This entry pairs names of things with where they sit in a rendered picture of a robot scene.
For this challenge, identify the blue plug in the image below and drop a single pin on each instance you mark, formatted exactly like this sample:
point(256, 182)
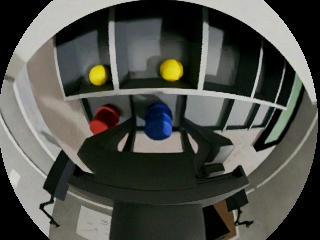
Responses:
point(158, 119)

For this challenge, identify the yellow marble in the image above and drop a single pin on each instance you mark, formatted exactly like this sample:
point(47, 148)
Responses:
point(171, 70)
point(99, 75)

